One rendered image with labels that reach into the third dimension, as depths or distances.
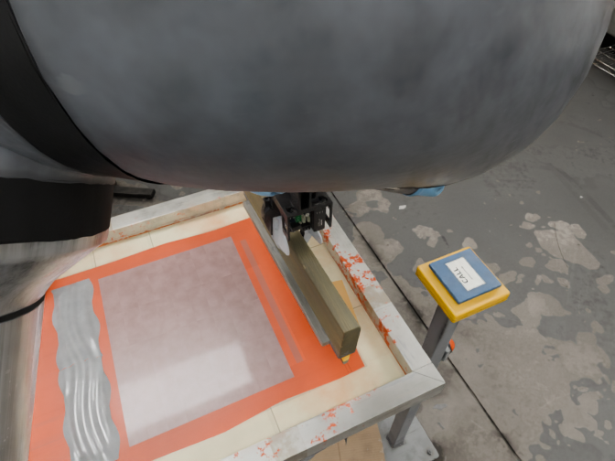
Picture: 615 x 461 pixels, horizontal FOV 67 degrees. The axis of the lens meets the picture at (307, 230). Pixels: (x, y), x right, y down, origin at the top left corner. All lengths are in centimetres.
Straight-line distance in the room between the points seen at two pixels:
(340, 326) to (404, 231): 166
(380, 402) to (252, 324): 27
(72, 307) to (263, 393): 39
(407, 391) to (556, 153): 242
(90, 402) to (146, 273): 26
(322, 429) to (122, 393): 33
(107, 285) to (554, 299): 183
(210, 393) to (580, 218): 221
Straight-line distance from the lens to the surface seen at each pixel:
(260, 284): 91
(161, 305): 92
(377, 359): 84
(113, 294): 97
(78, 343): 92
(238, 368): 83
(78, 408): 87
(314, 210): 66
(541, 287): 231
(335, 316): 69
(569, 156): 307
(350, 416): 75
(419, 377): 79
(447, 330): 109
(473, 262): 98
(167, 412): 82
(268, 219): 73
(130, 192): 257
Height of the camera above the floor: 170
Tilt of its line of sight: 48 degrees down
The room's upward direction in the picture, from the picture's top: straight up
